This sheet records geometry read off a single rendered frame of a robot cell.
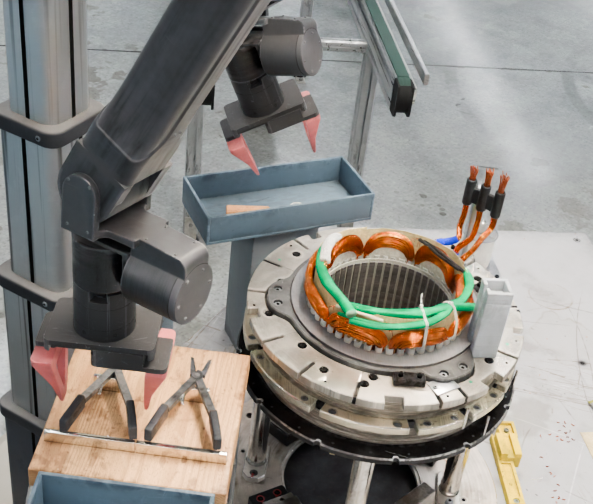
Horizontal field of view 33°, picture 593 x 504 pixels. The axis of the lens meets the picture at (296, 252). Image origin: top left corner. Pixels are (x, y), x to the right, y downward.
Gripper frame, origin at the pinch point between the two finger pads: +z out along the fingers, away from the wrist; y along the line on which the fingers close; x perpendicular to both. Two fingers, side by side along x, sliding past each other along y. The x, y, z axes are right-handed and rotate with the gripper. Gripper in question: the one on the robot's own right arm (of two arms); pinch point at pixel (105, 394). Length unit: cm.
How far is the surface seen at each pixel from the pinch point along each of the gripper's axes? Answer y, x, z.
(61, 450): -3.3, -4.9, 3.2
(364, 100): 37, 186, 54
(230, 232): 9.1, 38.9, 5.2
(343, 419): 24.2, 3.8, 3.5
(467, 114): 87, 289, 104
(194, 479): 9.9, -6.9, 3.2
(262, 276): 14.1, 22.2, -0.3
